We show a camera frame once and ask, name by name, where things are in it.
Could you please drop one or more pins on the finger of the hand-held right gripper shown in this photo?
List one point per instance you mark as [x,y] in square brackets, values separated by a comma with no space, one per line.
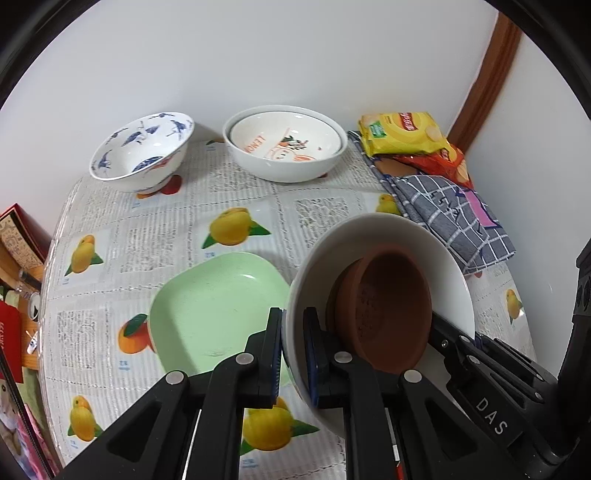
[517,364]
[457,341]

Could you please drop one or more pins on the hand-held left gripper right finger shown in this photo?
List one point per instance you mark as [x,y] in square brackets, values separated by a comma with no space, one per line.
[314,360]

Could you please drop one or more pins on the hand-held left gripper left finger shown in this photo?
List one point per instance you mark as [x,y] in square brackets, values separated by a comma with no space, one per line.
[275,357]

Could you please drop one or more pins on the brown bowl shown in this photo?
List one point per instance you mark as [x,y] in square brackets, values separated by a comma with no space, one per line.
[383,314]

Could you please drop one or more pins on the green square plate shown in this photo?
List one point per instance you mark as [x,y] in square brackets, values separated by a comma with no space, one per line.
[207,300]

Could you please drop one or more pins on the plain white bowl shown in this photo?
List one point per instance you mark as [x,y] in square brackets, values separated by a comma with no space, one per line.
[369,230]

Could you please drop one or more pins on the pink label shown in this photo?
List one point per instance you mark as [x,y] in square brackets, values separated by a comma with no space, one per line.
[480,210]

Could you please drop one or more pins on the grey checked cloth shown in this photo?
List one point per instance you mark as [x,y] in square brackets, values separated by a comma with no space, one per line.
[443,207]

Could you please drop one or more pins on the red snack packet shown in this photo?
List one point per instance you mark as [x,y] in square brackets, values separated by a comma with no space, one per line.
[443,161]

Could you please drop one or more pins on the fruit-printed tablecloth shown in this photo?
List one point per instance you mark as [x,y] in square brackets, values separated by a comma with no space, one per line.
[138,240]

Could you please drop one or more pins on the large white bowl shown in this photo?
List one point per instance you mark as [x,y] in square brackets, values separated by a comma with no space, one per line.
[286,170]

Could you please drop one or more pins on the yellow snack packet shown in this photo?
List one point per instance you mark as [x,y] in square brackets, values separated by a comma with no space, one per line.
[406,134]

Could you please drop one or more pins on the white bowl with orange print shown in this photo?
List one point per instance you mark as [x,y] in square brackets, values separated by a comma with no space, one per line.
[258,131]

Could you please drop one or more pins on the blue patterned white bowl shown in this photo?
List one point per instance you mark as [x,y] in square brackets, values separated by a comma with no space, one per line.
[134,157]

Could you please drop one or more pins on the pink printed bag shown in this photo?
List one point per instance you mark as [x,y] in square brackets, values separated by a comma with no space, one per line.
[14,429]

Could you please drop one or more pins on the red patterned box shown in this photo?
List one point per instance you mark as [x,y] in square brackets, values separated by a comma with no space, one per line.
[14,235]

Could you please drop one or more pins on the wooden door frame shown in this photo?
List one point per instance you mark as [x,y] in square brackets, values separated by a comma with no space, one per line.
[494,69]

